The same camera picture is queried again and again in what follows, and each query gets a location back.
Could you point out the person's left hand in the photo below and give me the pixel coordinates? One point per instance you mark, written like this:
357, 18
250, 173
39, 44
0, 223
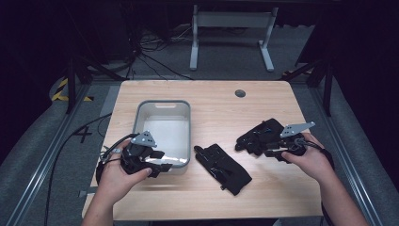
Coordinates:
116, 179

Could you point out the person's right hand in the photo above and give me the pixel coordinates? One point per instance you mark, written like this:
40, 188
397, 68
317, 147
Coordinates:
312, 163

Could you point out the black glove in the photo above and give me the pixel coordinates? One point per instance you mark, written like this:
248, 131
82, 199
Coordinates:
258, 136
224, 169

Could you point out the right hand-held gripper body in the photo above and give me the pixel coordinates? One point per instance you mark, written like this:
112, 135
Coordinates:
295, 144

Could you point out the aluminium floor rail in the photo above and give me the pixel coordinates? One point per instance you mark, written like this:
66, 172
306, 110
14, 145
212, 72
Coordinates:
40, 169
351, 163

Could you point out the grey plastic bin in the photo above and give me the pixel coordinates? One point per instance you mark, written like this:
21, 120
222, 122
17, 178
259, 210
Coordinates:
166, 135

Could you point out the black metal stand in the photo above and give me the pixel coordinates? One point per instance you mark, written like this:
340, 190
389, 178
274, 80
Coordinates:
327, 88
71, 84

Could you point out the yellow black hazard tape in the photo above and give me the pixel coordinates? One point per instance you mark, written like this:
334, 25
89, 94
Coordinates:
59, 91

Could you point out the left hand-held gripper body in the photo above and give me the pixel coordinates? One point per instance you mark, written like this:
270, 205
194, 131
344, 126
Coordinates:
136, 157

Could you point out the white metal desk frame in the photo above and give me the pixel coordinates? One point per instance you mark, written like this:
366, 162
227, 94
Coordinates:
232, 20

